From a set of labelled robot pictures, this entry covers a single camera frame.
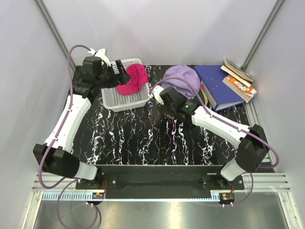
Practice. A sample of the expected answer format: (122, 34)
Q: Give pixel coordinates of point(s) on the white plastic basket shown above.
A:
(116, 102)

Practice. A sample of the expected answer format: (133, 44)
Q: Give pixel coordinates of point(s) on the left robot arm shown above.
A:
(54, 155)

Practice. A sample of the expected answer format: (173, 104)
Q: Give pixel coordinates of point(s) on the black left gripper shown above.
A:
(124, 77)

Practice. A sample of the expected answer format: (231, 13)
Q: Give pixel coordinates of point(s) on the blue ring binder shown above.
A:
(219, 95)

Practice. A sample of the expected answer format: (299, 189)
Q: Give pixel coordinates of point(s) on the beige baseball cap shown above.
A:
(204, 95)

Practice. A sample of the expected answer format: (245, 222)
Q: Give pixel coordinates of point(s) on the orange paperback book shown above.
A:
(245, 92)

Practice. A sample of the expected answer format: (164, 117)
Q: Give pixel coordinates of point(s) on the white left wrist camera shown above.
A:
(102, 54)

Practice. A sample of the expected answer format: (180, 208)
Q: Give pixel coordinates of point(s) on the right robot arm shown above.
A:
(250, 142)

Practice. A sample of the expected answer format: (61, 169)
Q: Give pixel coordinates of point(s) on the lavender baseball cap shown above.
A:
(182, 78)

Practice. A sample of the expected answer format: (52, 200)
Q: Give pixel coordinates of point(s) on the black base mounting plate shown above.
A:
(158, 183)

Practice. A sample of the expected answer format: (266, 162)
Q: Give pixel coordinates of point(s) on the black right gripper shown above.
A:
(166, 110)

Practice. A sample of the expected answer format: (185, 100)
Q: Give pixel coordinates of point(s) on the tan paperback book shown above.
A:
(237, 72)

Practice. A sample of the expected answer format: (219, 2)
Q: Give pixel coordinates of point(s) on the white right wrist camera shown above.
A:
(155, 93)

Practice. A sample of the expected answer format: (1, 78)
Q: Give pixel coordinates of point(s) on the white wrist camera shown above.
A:
(102, 54)
(155, 93)

